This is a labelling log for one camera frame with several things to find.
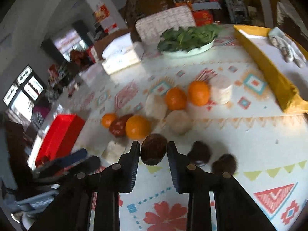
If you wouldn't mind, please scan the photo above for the dark brown plum fruit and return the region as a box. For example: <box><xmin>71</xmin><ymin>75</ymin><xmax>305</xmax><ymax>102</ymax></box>
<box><xmin>141</xmin><ymin>133</ymin><xmax>168</xmax><ymax>166</ymax></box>

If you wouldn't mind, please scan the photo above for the yellow tray box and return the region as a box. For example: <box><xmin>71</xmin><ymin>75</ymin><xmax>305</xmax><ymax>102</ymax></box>
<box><xmin>233</xmin><ymin>25</ymin><xmax>307</xmax><ymax>114</ymax></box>

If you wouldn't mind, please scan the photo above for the round white yam cylinder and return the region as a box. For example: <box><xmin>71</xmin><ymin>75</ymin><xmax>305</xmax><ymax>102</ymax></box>
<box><xmin>209</xmin><ymin>74</ymin><xmax>233</xmax><ymax>105</ymax></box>

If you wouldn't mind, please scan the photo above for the white tissue box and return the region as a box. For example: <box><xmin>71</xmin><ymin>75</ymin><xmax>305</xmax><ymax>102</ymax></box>
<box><xmin>102</xmin><ymin>32</ymin><xmax>144</xmax><ymax>75</ymax></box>

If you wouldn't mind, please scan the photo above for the white patterned chair back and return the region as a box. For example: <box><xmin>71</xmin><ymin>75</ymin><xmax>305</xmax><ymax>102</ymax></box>
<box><xmin>135</xmin><ymin>6</ymin><xmax>196</xmax><ymax>44</ymax></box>

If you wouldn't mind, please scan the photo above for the red tray box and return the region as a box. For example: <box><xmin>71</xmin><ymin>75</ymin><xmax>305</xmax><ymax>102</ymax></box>
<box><xmin>35</xmin><ymin>114</ymin><xmax>85</xmax><ymax>167</ymax></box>

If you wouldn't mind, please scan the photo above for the white glove in tray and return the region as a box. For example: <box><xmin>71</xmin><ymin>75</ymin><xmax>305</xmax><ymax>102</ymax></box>
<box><xmin>268</xmin><ymin>27</ymin><xmax>306</xmax><ymax>68</ymax></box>

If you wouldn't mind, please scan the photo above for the patterned table cloth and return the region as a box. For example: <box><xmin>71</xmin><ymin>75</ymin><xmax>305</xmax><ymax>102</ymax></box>
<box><xmin>59</xmin><ymin>25</ymin><xmax>307</xmax><ymax>230</ymax></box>

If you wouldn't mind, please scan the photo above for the large orange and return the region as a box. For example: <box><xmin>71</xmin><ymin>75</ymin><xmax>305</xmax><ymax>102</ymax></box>
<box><xmin>125</xmin><ymin>115</ymin><xmax>151</xmax><ymax>140</ymax></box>

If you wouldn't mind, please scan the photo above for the small orange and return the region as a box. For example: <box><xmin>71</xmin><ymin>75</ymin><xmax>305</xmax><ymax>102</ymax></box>
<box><xmin>101</xmin><ymin>113</ymin><xmax>117</xmax><ymax>129</ymax></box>

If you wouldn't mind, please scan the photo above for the red jujube date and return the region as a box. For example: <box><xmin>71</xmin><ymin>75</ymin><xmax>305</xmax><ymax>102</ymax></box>
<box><xmin>109</xmin><ymin>114</ymin><xmax>133</xmax><ymax>137</ymax></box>

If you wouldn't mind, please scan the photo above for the dark plum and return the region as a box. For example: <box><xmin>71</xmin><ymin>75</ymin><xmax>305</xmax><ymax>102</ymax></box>
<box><xmin>187</xmin><ymin>141</ymin><xmax>212</xmax><ymax>166</ymax></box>
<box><xmin>211</xmin><ymin>154</ymin><xmax>237</xmax><ymax>175</ymax></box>

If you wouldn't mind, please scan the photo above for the white yam chunk small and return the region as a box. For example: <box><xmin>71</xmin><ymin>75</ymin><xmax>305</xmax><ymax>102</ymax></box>
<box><xmin>102</xmin><ymin>138</ymin><xmax>128</xmax><ymax>164</ymax></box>

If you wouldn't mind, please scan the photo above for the plate of green spinach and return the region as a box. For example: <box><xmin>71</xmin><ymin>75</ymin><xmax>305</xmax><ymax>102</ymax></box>
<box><xmin>157</xmin><ymin>24</ymin><xmax>222</xmax><ymax>58</ymax></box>

